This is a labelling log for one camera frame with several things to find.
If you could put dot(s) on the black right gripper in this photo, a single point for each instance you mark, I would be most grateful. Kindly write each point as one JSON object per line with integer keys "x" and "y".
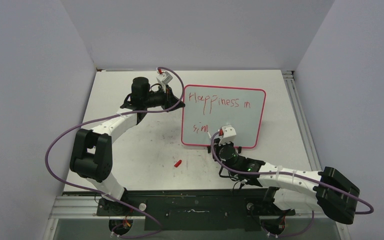
{"x": 217, "y": 146}

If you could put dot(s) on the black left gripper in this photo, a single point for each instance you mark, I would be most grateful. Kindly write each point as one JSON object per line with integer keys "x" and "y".
{"x": 169, "y": 99}

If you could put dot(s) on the pink framed whiteboard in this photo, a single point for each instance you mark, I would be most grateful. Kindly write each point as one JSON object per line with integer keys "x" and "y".
{"x": 208, "y": 108}

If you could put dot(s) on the red marker cap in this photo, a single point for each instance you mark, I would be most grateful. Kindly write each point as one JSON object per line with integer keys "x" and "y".
{"x": 178, "y": 163}

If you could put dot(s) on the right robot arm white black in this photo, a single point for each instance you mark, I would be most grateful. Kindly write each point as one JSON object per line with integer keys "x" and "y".
{"x": 327, "y": 191}

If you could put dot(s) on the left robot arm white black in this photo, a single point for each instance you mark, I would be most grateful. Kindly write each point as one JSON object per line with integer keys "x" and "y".
{"x": 92, "y": 153}

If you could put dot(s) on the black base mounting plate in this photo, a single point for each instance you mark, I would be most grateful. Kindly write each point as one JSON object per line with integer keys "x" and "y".
{"x": 246, "y": 223}

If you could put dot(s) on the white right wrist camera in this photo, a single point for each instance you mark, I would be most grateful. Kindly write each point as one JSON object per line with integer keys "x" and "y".
{"x": 227, "y": 134}

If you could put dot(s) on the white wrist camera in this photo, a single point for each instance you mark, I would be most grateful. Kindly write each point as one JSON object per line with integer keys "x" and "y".
{"x": 163, "y": 77}
{"x": 227, "y": 134}

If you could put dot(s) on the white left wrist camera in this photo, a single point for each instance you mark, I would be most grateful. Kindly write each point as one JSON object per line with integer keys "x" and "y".
{"x": 163, "y": 77}

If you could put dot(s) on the aluminium right side rail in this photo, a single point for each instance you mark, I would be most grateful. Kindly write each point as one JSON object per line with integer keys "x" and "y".
{"x": 309, "y": 145}

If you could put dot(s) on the aluminium front frame rail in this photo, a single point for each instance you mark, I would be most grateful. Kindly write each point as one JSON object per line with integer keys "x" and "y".
{"x": 76, "y": 205}

